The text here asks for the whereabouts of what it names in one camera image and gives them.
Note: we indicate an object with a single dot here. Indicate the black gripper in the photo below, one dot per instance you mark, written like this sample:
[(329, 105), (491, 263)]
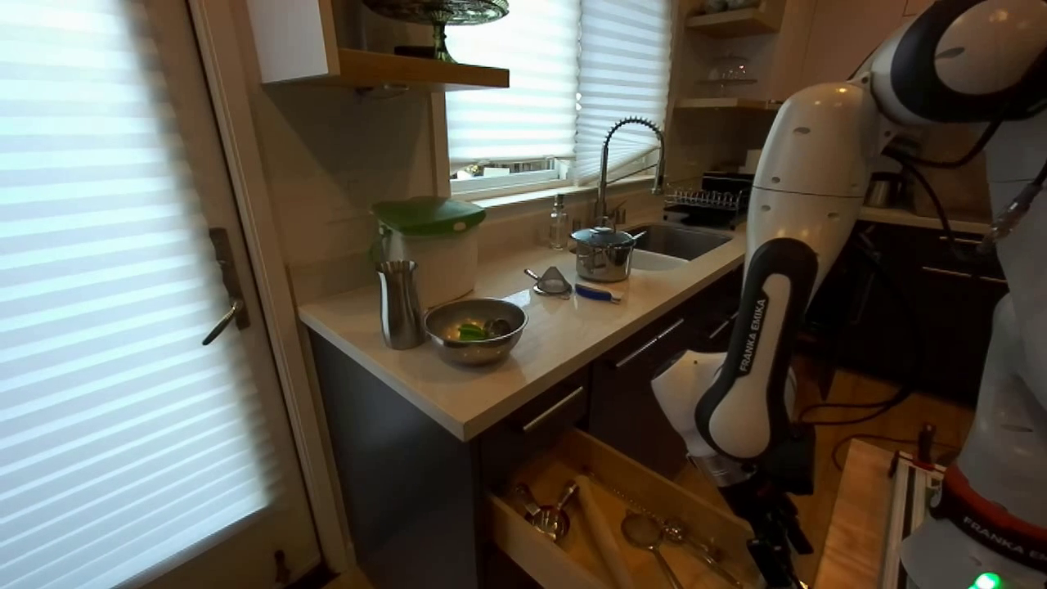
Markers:
[(781, 513)]

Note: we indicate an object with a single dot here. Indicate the wooden drawer with dark front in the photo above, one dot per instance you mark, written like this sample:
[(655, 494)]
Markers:
[(611, 459)]

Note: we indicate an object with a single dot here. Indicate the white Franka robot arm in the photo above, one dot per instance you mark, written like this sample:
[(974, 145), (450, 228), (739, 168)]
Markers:
[(808, 164)]

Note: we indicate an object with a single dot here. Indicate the dark blue drawer cabinet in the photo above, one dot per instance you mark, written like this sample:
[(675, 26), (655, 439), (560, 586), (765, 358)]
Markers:
[(929, 306)]

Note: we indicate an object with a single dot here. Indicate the thin metal strainer utensil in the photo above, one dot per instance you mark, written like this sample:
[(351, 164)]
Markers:
[(647, 530)]

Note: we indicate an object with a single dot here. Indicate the metal can opener utensil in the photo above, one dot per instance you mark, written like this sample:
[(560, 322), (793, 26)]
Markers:
[(552, 513)]

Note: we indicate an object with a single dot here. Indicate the blue and white dish brush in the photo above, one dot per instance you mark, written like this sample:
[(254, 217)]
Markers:
[(597, 292)]

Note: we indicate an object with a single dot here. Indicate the undermount kitchen sink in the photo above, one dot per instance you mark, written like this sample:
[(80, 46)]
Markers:
[(675, 239)]

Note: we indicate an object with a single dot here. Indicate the steel pot with lid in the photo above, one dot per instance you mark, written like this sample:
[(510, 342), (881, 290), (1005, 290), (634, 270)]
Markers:
[(603, 255)]

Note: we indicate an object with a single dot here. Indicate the small utensil on counter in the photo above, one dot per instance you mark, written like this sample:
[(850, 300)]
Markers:
[(552, 284)]

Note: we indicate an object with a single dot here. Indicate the black dish rack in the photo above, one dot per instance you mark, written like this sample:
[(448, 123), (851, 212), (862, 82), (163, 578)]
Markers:
[(709, 201)]

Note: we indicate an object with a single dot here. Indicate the steel mixing bowl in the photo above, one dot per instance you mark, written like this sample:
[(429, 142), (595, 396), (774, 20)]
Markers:
[(476, 332)]

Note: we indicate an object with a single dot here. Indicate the dark kitchen cabinet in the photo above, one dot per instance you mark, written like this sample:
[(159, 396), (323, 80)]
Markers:
[(404, 468)]

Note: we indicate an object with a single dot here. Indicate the clear soap bottle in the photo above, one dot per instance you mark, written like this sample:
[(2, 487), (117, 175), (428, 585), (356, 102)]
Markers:
[(557, 225)]

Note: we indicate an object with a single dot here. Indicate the gooseneck metal faucet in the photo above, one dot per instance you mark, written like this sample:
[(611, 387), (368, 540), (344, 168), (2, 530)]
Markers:
[(608, 164)]

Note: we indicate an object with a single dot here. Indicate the small steel pitcher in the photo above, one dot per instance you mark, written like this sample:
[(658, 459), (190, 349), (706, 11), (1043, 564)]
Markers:
[(402, 306)]

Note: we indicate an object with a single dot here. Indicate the white container with green lid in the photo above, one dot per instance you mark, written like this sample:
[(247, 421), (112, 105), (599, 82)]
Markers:
[(437, 247)]

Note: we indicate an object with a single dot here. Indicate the wooden corner shelves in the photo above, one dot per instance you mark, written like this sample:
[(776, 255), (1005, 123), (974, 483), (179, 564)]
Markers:
[(732, 68)]

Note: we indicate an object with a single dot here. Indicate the window with white blind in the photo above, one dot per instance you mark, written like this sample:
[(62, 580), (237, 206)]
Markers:
[(544, 85)]

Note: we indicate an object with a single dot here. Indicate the glass cake stand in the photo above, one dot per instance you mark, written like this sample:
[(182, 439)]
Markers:
[(441, 13)]

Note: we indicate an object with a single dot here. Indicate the door with white blind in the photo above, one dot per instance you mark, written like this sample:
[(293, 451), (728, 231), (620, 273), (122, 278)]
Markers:
[(120, 297)]

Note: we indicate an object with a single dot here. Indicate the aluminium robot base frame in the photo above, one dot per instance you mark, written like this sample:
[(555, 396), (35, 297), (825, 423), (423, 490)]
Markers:
[(911, 513)]

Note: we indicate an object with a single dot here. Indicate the wooden wall shelf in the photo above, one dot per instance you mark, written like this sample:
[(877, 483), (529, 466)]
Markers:
[(329, 52)]

